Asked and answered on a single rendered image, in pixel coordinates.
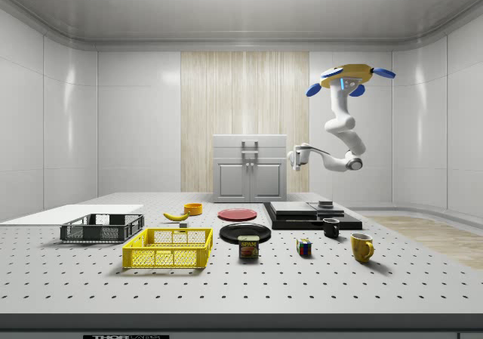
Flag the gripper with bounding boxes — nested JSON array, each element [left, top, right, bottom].
[[287, 149, 307, 173]]

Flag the white cabinet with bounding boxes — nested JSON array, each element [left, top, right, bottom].
[[212, 134, 288, 203]]

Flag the black stove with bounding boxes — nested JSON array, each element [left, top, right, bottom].
[[263, 199, 364, 230]]

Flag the black mug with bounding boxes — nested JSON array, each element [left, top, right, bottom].
[[322, 217, 340, 239]]

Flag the red plate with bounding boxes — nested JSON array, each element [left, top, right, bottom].
[[217, 208, 258, 222]]

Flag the black plate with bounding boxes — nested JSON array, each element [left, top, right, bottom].
[[219, 223, 272, 244]]

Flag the flat-sided can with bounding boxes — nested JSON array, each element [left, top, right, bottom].
[[238, 235, 260, 260]]

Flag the drone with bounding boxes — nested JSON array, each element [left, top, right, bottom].
[[305, 63, 397, 99]]

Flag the yellow mug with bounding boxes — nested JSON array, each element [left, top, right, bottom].
[[350, 233, 375, 263]]

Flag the yellow basket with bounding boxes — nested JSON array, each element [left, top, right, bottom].
[[122, 227, 214, 270]]

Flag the dark grey basket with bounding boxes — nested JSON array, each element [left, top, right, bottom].
[[60, 213, 146, 244]]

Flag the white board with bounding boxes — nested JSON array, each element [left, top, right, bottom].
[[0, 204, 145, 226]]

